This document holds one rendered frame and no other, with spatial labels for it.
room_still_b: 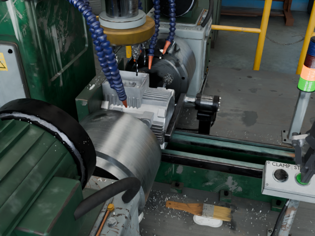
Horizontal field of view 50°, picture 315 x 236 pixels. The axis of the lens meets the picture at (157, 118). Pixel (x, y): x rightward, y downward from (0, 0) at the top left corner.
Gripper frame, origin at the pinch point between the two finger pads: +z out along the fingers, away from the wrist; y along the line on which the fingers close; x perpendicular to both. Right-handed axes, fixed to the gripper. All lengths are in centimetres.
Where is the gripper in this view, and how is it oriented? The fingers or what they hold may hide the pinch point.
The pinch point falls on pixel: (308, 170)
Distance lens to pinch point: 83.4
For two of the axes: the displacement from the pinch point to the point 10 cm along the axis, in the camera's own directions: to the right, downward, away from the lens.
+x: -2.3, 8.3, -5.1
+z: 1.0, 5.4, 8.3
